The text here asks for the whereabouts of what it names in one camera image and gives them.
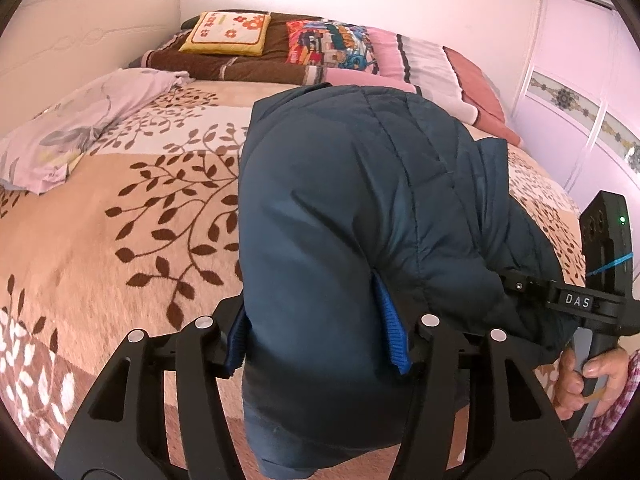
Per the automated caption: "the dark blue puffer jacket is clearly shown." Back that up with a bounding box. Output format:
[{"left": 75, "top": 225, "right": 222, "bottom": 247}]
[{"left": 239, "top": 86, "right": 577, "bottom": 479}]

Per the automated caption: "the colourful cartoon cushion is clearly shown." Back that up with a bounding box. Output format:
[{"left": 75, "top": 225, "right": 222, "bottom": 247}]
[{"left": 286, "top": 20, "right": 380, "bottom": 75}]

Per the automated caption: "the person's right hand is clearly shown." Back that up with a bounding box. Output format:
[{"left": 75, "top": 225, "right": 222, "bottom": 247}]
[{"left": 552, "top": 347, "right": 629, "bottom": 420}]

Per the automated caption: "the yellow flower cushion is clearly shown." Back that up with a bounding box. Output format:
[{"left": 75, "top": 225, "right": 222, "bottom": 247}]
[{"left": 179, "top": 11, "right": 271, "bottom": 56}]

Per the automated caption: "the white wooden headboard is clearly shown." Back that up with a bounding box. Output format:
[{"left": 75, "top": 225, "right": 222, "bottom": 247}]
[{"left": 1, "top": 0, "right": 180, "bottom": 132}]

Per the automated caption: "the white sliding wardrobe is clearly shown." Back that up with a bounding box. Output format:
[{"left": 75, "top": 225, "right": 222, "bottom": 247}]
[{"left": 508, "top": 0, "right": 640, "bottom": 221}]

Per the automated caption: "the lilac floral pillow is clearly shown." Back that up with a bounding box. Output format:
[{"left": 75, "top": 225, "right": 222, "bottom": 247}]
[{"left": 1, "top": 68, "right": 192, "bottom": 195}]

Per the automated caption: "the brown pink striped folded quilt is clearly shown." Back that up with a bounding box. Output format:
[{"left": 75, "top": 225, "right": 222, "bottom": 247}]
[{"left": 128, "top": 8, "right": 525, "bottom": 149}]

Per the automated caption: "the leaf patterned bed blanket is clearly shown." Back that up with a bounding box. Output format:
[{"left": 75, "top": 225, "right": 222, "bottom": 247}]
[{"left": 0, "top": 79, "right": 589, "bottom": 480}]

